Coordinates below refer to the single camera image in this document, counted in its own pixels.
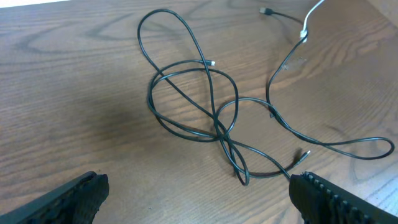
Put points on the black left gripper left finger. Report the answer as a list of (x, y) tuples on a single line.
[(77, 201)]

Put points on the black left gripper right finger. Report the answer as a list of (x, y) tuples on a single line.
[(320, 202)]

